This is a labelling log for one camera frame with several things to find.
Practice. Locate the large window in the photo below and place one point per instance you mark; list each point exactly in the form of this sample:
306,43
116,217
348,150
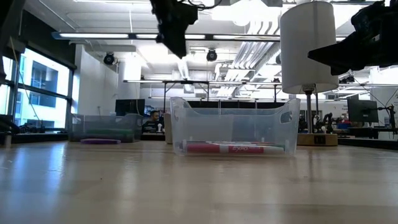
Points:
46,77

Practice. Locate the clear plastic bin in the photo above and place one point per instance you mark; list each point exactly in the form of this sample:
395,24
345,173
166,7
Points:
236,124

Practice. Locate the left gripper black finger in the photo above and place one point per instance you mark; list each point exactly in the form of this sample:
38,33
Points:
174,39
185,40

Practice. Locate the white shade table lamp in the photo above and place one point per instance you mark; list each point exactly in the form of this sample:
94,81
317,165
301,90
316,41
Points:
308,46

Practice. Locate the dark grey plastic bin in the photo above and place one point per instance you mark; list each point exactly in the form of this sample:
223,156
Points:
105,123

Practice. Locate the purple highlighter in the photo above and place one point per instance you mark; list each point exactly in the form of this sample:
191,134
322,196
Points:
99,141

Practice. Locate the overhead light bar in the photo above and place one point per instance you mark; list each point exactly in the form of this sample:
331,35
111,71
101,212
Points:
93,36

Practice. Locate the small black background robot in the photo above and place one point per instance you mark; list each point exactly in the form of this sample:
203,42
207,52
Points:
326,123

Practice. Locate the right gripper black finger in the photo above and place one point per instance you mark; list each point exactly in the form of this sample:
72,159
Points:
348,68
345,53

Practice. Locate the black monitor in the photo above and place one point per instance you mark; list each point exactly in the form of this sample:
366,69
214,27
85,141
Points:
129,107

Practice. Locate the black monitor on arm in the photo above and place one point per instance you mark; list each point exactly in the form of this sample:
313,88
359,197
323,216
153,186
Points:
362,110

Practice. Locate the person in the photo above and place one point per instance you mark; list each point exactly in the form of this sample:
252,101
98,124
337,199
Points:
152,123

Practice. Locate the black ceiling camera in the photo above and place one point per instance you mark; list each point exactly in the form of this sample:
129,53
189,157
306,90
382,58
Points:
211,55
109,59

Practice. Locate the light grey plastic bin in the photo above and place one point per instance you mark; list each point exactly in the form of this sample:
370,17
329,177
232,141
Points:
168,130

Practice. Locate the red white whiteboard marker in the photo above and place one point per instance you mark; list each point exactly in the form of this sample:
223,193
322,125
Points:
202,148

